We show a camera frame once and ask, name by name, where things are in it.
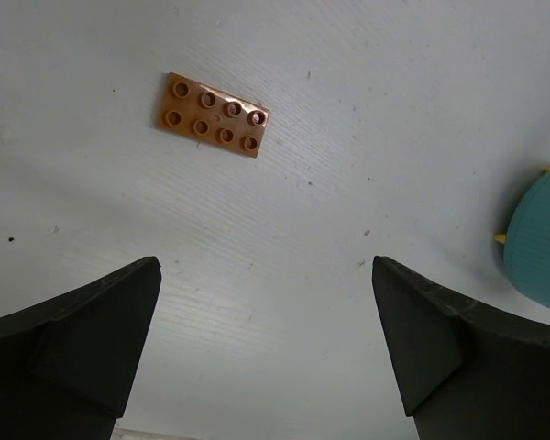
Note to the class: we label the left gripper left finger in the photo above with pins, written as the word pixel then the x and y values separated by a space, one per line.
pixel 67 365

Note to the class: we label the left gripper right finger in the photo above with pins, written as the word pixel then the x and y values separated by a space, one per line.
pixel 464 369

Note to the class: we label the teal round divided container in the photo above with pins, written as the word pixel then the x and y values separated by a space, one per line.
pixel 526 242

